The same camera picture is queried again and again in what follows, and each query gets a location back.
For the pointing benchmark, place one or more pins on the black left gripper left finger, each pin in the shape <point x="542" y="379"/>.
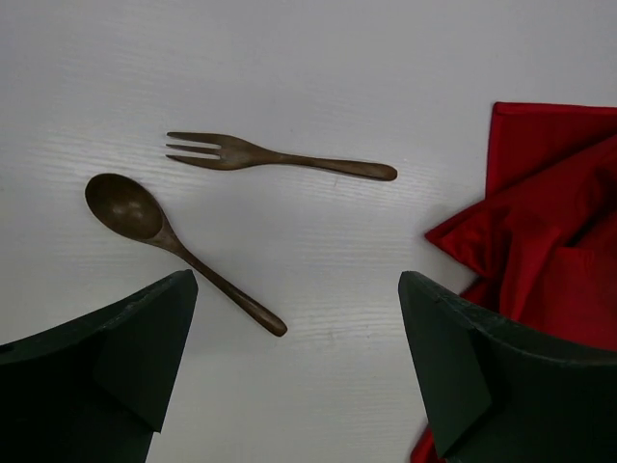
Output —
<point x="98" y="387"/>

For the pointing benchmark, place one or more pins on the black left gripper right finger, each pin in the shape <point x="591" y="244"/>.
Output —
<point x="495" y="390"/>

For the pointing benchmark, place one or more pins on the red cloth napkin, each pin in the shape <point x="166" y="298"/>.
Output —
<point x="542" y="242"/>

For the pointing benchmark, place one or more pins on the dark wooden spoon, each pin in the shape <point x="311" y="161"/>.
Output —
<point x="127" y="208"/>

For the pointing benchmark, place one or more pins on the dark wooden fork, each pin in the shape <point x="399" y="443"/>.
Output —
<point x="228" y="153"/>

